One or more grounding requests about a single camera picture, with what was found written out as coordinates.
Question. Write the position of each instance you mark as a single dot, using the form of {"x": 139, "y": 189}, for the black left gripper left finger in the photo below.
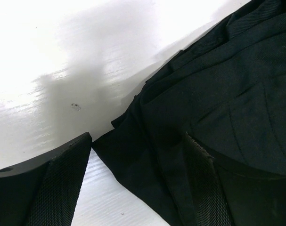
{"x": 43, "y": 191}

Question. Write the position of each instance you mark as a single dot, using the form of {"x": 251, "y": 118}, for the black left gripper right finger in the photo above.
{"x": 226, "y": 192}

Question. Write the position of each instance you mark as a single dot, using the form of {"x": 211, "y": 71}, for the black pleated skirt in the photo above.
{"x": 227, "y": 91}

